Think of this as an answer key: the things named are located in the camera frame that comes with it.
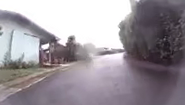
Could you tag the grass verge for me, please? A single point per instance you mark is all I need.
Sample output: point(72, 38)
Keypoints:
point(2, 75)

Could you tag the grey asphalt road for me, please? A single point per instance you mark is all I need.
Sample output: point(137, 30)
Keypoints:
point(98, 88)

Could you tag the white building with dark roof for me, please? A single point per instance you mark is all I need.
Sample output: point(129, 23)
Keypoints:
point(19, 43)

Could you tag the tall dark green hedge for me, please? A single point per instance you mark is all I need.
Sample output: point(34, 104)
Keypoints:
point(164, 23)

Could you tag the bushes by white building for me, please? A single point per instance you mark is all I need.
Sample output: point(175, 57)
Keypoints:
point(14, 64)

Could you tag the trees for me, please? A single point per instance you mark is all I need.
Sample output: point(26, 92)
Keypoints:
point(76, 50)

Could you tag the pale concrete kerb strip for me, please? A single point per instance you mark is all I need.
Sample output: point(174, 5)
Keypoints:
point(14, 87)

